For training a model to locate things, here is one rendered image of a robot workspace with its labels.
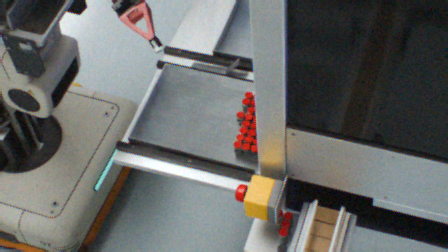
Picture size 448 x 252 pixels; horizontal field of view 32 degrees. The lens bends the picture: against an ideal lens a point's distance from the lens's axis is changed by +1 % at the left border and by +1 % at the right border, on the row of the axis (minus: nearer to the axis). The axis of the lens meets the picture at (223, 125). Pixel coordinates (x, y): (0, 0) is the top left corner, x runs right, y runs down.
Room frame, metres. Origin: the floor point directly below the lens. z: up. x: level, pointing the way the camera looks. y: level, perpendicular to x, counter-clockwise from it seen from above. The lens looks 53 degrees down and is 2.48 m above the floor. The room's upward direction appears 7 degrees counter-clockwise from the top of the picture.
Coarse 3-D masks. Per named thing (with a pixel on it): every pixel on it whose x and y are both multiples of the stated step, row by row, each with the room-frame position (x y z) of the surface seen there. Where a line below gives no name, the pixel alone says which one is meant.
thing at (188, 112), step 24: (168, 72) 1.39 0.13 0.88; (192, 72) 1.36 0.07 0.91; (168, 96) 1.31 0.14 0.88; (192, 96) 1.30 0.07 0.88; (216, 96) 1.29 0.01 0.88; (240, 96) 1.28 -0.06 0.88; (144, 120) 1.24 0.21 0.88; (168, 120) 1.23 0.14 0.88; (192, 120) 1.22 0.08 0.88; (216, 120) 1.21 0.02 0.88; (144, 144) 1.15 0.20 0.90; (168, 144) 1.15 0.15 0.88; (192, 144) 1.14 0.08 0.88; (216, 144) 1.13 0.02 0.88; (240, 168) 1.04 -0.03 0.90
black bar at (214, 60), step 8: (168, 48) 1.47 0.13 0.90; (176, 48) 1.46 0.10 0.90; (184, 56) 1.44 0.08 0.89; (192, 56) 1.43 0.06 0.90; (200, 56) 1.42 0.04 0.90; (208, 56) 1.42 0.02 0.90; (216, 56) 1.42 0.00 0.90; (216, 64) 1.40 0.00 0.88; (224, 64) 1.39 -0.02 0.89; (240, 64) 1.38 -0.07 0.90; (248, 64) 1.38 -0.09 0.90
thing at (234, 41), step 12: (240, 0) 1.64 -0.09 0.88; (240, 12) 1.59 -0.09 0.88; (228, 24) 1.54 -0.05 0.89; (240, 24) 1.55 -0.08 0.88; (228, 36) 1.50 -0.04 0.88; (240, 36) 1.50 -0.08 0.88; (216, 48) 1.45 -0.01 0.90; (228, 48) 1.46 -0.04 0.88; (240, 48) 1.45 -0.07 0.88; (240, 60) 1.40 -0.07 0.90; (252, 60) 1.38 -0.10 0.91
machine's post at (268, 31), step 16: (256, 0) 0.95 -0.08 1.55; (272, 0) 0.94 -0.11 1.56; (256, 16) 0.95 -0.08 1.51; (272, 16) 0.94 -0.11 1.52; (256, 32) 0.95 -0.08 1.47; (272, 32) 0.94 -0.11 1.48; (256, 48) 0.95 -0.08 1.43; (272, 48) 0.94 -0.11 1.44; (256, 64) 0.95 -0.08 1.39; (272, 64) 0.94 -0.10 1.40; (256, 80) 0.95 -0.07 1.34; (272, 80) 0.94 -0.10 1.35; (256, 96) 0.95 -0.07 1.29; (272, 96) 0.94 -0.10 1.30; (256, 112) 0.95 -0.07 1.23; (272, 112) 0.94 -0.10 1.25; (272, 128) 0.94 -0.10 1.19; (272, 144) 0.94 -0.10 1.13; (272, 160) 0.94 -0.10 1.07; (272, 176) 0.94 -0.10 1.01; (288, 192) 0.95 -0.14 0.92
